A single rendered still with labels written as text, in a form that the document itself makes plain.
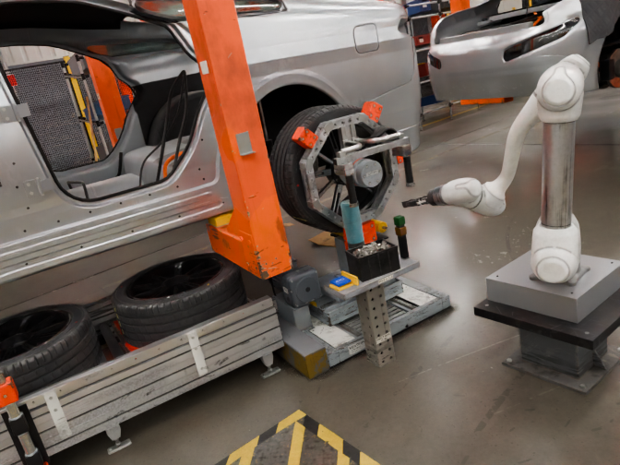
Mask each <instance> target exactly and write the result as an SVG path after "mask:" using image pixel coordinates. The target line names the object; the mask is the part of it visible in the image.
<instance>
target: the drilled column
mask: <svg viewBox="0 0 620 465"><path fill-rule="evenodd" d="M356 300H357V304H358V310H359V315H360V320H361V325H362V330H363V335H364V345H365V349H366V354H367V360H368V361H369V362H370V363H372V364H374V365H375V366H377V367H378V368H381V367H383V366H385V365H387V364H389V363H391V362H393V361H395V360H396V358H395V353H394V347H393V341H392V336H391V330H390V324H389V319H388V309H387V303H386V297H385V292H384V286H383V284H381V285H379V286H376V287H374V288H373V289H371V290H369V291H366V292H363V293H361V294H359V295H356ZM390 357H392V358H391V359H390Z"/></svg>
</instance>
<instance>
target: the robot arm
mask: <svg viewBox="0 0 620 465"><path fill-rule="evenodd" d="M589 71H590V63H589V62H588V61H587V60H586V59H584V58H583V57H582V56H580V55H579V54H571V55H570V56H568V57H566V58H565V59H563V60H562V61H560V62H559V63H558V64H556V65H555V66H551V67H550V68H548V69H547V70H546V71H545V72H544V73H543V74H542V76H541V77H540V79H539V82H538V85H537V89H536V90H535V91H534V92H533V93H532V94H531V96H530V98H529V100H528V101H527V103H526V104H525V106H524V107H523V109H522V110H521V112H520V113H519V115H518V117H517V118H516V120H515V121H514V123H513V125H512V126H511V128H510V130H509V133H508V136H507V143H506V150H505V156H504V161H503V168H502V172H501V173H500V175H499V176H498V178H497V179H495V180H494V181H493V182H486V183H485V184H483V185H481V183H480V182H479V181H478V180H476V179H473V178H460V179H457V180H453V181H451V182H449V183H447V184H445V185H440V186H439V187H436V188H435V189H431V190H430V191H429V192H428V194H427V195H426V196H423V197H418V198H415V199H410V200H406V201H403V202H401V203H402V206H403V207H404V208H407V207H415V206H421V205H424V204H426V205H427V204H430V205H432V206H441V207H443V206H447V205H455V206H460V207H464V208H467V209H470V210H472V211H474V212H476V213H479V214H482V215H485V216H497V215H500V214H501V213H502V212H503V211H504V210H505V208H506V201H505V192H506V190H507V189H508V187H509V186H510V184H511V182H512V181H513V179H514V176H515V173H516V170H517V167H518V163H519V155H520V152H521V148H522V144H523V141H524V138H525V136H526V135H527V133H528V132H529V131H530V129H531V128H532V127H533V126H534V125H536V124H537V123H538V122H540V121H541V122H543V131H542V215H541V217H540V218H539V219H538V221H537V224H536V227H535V228H534V229H533V233H532V243H531V269H532V271H533V273H532V274H530V276H529V278H530V280H541V281H544V282H549V283H558V284H564V285H567V286H576V285H577V282H578V281H579V280H580V279H581V278H582V276H583V275H584V274H585V273H587V272H588V271H590V266H587V265H580V249H581V241H580V229H579V224H578V220H577V219H576V217H575V216H574V214H573V213H572V201H573V179H574V157H575V135H576V120H578V118H579V117H580V114H581V109H582V103H583V96H584V80H585V78H586V77H587V75H588V73H589Z"/></svg>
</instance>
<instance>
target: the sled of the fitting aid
mask: <svg viewBox="0 0 620 465"><path fill-rule="evenodd" d="M383 286H384V292H385V297H386V300H388V299H390V298H392V297H394V296H396V295H398V294H401V293H403V292H404V291H403V286H402V280H400V279H397V278H395V279H393V280H390V281H387V282H385V283H383ZM308 307H309V311H310V315H311V316H314V317H315V318H317V319H318V320H320V321H322V322H323V323H325V324H327V325H328V326H330V327H331V326H334V325H336V324H338V323H339V322H341V321H343V320H345V319H347V318H349V317H352V316H355V315H357V314H359V310H358V304H357V300H356V296H354V297H352V298H351V299H348V300H346V301H343V302H341V303H340V302H338V301H336V300H334V299H332V298H330V297H328V296H326V295H325V294H324V293H322V297H320V298H319V299H316V300H314V301H313V302H311V303H310V305H308Z"/></svg>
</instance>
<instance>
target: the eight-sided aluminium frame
mask: <svg viewBox="0 0 620 465"><path fill-rule="evenodd" d="M357 123H358V124H359V125H361V126H362V127H363V128H365V129H366V130H367V131H368V132H370V133H371V134H373V132H374V130H375V129H376V128H377V127H379V126H380V125H379V124H377V123H376V122H375V121H374V120H372V119H370V118H368V115H366V114H365V113H353V114H351V115H347V116H343V117H341V118H337V119H333V120H329V121H325V122H323V123H320V124H319V126H318V128H317V130H316V132H315V135H317V136H318V139H317V141H316V143H315V145H314V147H313V148H312V149H306V151H305V152H304V155H303V157H302V158H301V160H300V162H299V165H300V170H301V175H302V179H303V184H304V192H305V197H306V203H307V206H308V207H309V208H310V209H311V210H313V211H315V212H316V213H318V214H320V215H321V216H323V217H324V218H326V219H328V220H329V221H331V222H333V223H335V225H338V226H339V227H341V228H344V225H343V219H342V217H341V216H340V215H338V214H337V213H335V212H334V211H332V210H330V209H328V208H327V207H325V206H324V205H322V204H321V203H320V201H319V196H318V192H317V187H316V178H315V174H314V169H313V163H314V162H315V160H316V157H317V155H318V153H319V151H320V150H321V148H322V147H323V145H324V143H325V141H326V139H327V137H328V134H329V132H330V131H331V130H334V129H337V128H340V127H341V126H347V125H350V124H357ZM383 156H384V163H385V168H386V175H387V177H386V179H385V181H384V183H383V184H382V186H381V188H380V190H379V192H378V194H377V196H376V199H375V201H374V202H373V204H372V206H371V208H369V209H366V210H363V211H360V214H361V219H362V222H365V221H369V220H371V219H373V218H377V217H378V216H381V214H382V212H383V211H384V208H385V206H386V204H387V202H388V200H389V198H390V196H391V194H392V193H393V191H394V189H395V187H396V185H397V183H398V181H399V168H398V162H397V156H393V154H392V149H387V150H384V151H383Z"/></svg>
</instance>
